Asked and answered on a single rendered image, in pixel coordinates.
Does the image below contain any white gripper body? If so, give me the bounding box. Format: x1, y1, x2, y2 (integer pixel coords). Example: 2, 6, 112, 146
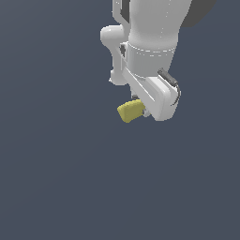
122, 67, 182, 122

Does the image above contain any yellow block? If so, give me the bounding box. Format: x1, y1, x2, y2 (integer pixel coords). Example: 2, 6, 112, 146
116, 99, 147, 124

